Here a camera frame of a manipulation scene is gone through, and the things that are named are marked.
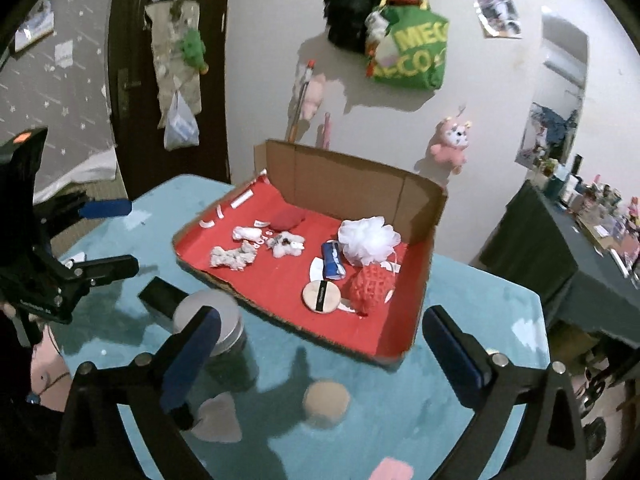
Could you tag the green plush toy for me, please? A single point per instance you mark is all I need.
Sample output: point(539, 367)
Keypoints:
point(192, 50)

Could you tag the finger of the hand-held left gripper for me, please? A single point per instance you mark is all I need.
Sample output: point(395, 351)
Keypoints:
point(107, 208)
point(112, 267)

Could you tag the pencil-shaped stick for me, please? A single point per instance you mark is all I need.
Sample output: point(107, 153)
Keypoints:
point(300, 102)

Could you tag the white air conditioner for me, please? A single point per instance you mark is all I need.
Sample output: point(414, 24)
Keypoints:
point(565, 62)

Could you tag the pink cat plush toy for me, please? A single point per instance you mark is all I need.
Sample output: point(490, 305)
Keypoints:
point(450, 142)

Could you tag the wall photo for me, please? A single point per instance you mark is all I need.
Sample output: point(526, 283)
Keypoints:
point(497, 12)

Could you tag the framed wall picture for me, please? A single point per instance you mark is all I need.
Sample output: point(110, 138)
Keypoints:
point(32, 27)

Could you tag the green tote bag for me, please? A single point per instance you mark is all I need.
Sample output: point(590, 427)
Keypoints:
point(412, 50)

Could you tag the person's left forearm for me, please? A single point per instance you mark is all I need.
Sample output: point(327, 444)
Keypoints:
point(47, 365)

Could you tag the round beige powder puff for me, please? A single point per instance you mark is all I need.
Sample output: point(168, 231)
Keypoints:
point(320, 297)

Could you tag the blue and white pouch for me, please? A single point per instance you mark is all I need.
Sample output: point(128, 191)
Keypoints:
point(332, 260)

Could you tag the dark brown door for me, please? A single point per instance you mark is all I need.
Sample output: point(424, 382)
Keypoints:
point(130, 85)

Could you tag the black bag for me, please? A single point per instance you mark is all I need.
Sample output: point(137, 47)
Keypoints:
point(350, 15)

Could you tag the colourful patterned box black lid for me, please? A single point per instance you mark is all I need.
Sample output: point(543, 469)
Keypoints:
point(160, 294)

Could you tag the side table with dark cloth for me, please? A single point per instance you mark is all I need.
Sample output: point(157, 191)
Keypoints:
point(550, 260)

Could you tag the teal star blanket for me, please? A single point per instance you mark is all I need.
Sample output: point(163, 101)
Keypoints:
point(475, 300)

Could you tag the white round pad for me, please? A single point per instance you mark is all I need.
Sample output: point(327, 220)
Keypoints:
point(315, 266)

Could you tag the red pompom ball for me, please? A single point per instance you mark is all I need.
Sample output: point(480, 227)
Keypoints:
point(287, 219)

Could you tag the dark jar with metal lid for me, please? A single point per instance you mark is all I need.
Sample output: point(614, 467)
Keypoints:
point(212, 320)

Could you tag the small glass jar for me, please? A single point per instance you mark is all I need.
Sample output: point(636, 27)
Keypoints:
point(326, 400)

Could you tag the white mesh bath pouf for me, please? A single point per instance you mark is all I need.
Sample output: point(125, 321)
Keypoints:
point(367, 240)

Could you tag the small white plush toy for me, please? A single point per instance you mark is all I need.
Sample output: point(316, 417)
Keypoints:
point(377, 27)

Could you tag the clear plastic bag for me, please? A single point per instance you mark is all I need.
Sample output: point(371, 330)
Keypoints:
point(180, 127)

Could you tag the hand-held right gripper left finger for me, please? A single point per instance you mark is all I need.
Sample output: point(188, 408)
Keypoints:
point(192, 355)

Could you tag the beige hanging organizer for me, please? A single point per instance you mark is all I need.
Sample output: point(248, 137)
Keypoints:
point(170, 35)

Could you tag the beige knitted scrunchie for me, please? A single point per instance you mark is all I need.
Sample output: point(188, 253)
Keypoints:
point(230, 257)

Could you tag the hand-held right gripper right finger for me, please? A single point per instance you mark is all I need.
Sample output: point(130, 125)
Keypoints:
point(452, 355)

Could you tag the row of bottles and figurines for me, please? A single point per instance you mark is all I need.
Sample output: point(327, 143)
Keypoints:
point(597, 197)

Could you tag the pink stick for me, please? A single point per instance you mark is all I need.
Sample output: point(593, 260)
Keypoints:
point(327, 130)

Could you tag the red lined cardboard box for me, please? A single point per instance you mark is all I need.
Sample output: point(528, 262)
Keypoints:
point(350, 180)

